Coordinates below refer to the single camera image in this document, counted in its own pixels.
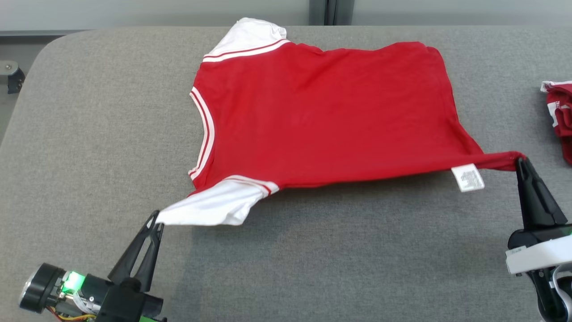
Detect thin coloured wire bundle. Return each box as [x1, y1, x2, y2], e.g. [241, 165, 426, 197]
[47, 302, 98, 322]

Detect grey wall base rail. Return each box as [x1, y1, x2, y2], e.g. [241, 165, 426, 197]
[0, 30, 88, 37]

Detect grey partition post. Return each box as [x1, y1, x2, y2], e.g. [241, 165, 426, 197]
[309, 0, 329, 25]
[328, 0, 355, 25]

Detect red basketball jersey white sleeves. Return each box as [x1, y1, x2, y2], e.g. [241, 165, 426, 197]
[155, 17, 527, 226]

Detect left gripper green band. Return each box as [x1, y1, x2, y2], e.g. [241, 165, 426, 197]
[95, 210, 168, 322]

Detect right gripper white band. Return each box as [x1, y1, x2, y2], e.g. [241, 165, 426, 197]
[505, 157, 572, 275]

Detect red basketball shorts white stripe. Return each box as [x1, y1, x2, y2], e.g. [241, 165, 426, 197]
[540, 80, 572, 165]

